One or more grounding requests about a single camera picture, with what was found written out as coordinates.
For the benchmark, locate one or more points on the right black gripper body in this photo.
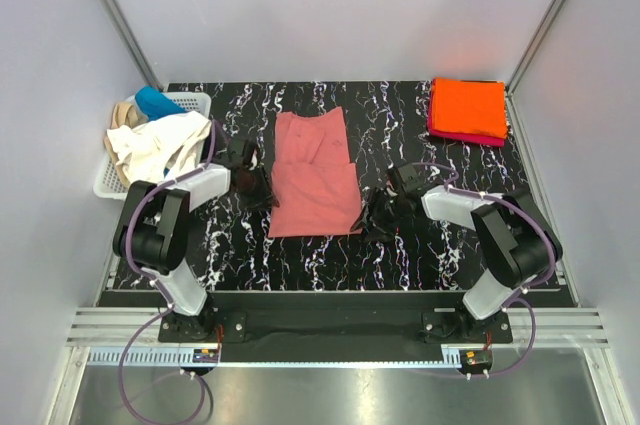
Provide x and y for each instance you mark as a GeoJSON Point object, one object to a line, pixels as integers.
{"type": "Point", "coordinates": [387, 213]}

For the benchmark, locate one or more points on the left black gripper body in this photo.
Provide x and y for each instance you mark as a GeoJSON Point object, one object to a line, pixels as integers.
{"type": "Point", "coordinates": [256, 190]}

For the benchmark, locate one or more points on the salmon pink t-shirt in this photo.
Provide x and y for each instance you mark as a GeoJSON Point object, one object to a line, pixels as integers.
{"type": "Point", "coordinates": [313, 178]}

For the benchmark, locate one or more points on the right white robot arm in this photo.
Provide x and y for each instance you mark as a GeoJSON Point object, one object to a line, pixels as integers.
{"type": "Point", "coordinates": [519, 246]}

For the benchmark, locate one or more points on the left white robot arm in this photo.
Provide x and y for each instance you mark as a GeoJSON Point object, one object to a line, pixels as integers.
{"type": "Point", "coordinates": [153, 229]}

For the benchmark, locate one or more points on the white t-shirt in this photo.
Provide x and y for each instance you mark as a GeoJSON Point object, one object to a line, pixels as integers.
{"type": "Point", "coordinates": [162, 149]}

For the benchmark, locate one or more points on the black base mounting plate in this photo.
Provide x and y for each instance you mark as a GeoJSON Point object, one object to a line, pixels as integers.
{"type": "Point", "coordinates": [330, 328]}

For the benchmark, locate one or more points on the blue t-shirt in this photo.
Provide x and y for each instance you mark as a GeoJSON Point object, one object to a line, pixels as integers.
{"type": "Point", "coordinates": [155, 105]}

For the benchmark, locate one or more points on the folded orange t-shirt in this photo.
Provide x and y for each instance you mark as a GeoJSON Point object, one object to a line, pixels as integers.
{"type": "Point", "coordinates": [468, 107]}

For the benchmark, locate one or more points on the white plastic laundry basket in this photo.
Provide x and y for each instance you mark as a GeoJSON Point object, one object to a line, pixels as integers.
{"type": "Point", "coordinates": [107, 184]}

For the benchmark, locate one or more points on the beige t-shirt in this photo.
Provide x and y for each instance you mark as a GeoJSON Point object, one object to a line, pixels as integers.
{"type": "Point", "coordinates": [124, 114]}

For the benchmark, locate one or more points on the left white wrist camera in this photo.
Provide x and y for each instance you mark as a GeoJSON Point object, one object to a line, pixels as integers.
{"type": "Point", "coordinates": [254, 162]}

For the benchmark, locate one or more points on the right aluminium frame post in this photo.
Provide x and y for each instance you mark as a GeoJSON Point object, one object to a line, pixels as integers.
{"type": "Point", "coordinates": [545, 25]}

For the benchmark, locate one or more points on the aluminium frame post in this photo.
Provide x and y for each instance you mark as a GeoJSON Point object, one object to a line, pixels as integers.
{"type": "Point", "coordinates": [545, 25]}
{"type": "Point", "coordinates": [132, 45]}

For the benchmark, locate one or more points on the white slotted cable duct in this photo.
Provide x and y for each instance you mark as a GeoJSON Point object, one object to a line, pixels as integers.
{"type": "Point", "coordinates": [198, 358]}

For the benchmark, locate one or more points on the left aluminium frame post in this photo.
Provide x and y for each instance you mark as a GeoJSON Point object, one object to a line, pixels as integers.
{"type": "Point", "coordinates": [132, 45]}

